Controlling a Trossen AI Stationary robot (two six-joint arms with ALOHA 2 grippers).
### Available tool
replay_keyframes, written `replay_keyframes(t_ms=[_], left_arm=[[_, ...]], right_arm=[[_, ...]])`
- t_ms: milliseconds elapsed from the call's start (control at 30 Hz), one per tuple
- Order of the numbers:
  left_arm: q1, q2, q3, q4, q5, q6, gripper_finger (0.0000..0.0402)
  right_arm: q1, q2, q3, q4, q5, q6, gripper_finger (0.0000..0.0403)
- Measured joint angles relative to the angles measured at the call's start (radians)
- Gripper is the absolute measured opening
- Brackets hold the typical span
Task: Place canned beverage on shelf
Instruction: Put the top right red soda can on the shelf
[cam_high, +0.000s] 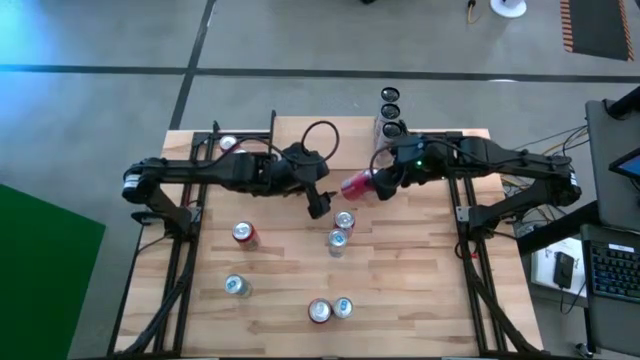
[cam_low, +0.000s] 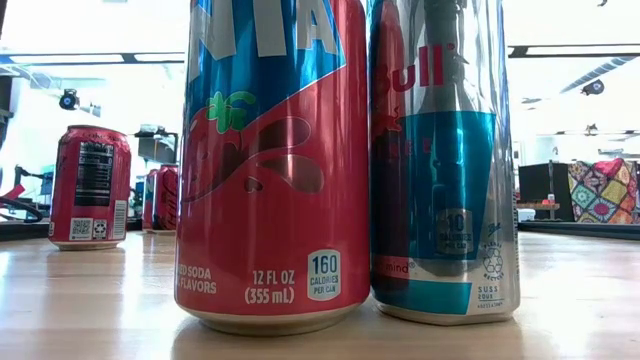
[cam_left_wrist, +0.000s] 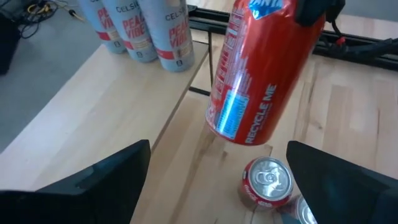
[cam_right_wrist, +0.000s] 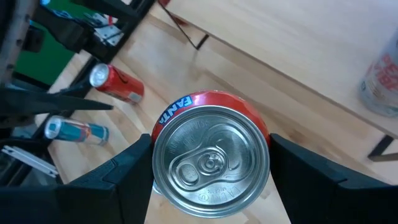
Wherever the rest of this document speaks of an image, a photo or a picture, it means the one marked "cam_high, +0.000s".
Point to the black mat orange striped edge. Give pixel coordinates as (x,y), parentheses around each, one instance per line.
(595,25)

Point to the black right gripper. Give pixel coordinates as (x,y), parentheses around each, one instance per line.
(410,152)

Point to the wooden shelf black metal frame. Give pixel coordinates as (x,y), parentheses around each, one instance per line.
(355,145)

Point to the blue silver Red Bull can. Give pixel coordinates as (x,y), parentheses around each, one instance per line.
(233,284)
(343,307)
(338,240)

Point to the dark grey keyboard desk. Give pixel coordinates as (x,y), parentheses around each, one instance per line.
(607,325)

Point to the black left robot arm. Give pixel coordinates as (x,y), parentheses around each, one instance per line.
(200,172)

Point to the black phone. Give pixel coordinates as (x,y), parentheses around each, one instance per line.
(564,270)

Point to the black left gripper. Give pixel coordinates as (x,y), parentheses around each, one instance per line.
(305,167)

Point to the grey side desk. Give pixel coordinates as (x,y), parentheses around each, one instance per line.
(602,165)

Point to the white paper sheet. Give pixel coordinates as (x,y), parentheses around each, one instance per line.
(542,270)

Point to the white round stand base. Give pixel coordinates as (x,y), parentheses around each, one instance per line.
(508,7)

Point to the orange-red Fanta can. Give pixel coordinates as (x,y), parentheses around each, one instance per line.
(320,310)

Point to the tablet with blue screen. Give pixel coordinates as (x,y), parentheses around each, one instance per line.
(631,167)

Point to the green floor mat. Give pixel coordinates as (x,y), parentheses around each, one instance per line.
(40,280)

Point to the backlit black keyboard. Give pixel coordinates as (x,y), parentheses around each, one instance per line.
(617,272)

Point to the tall white can black lid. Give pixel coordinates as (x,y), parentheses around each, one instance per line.
(390,111)
(390,94)
(392,130)

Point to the black aluminium table frame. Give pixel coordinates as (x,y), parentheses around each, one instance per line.
(200,136)

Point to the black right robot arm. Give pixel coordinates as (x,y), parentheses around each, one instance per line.
(525,160)

